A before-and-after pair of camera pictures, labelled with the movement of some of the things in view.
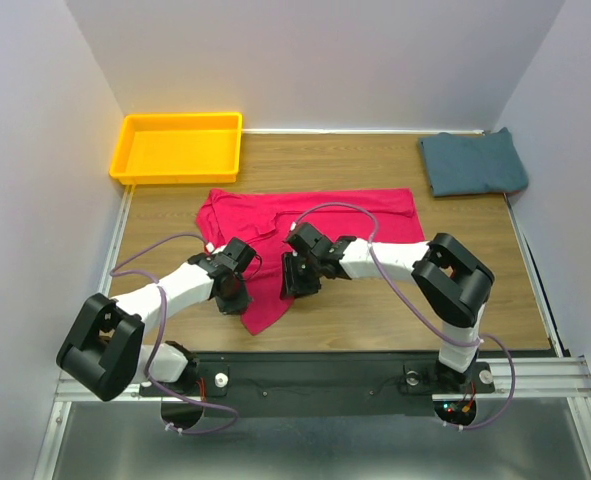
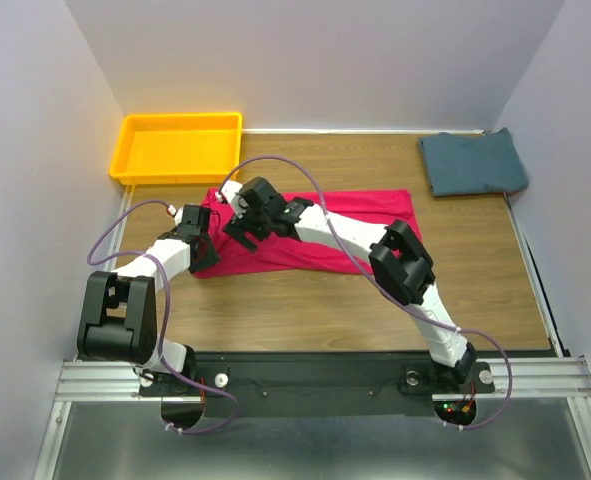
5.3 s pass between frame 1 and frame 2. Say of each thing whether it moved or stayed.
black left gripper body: moved
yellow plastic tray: stayed
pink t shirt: moved
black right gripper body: moved
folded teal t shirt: stayed
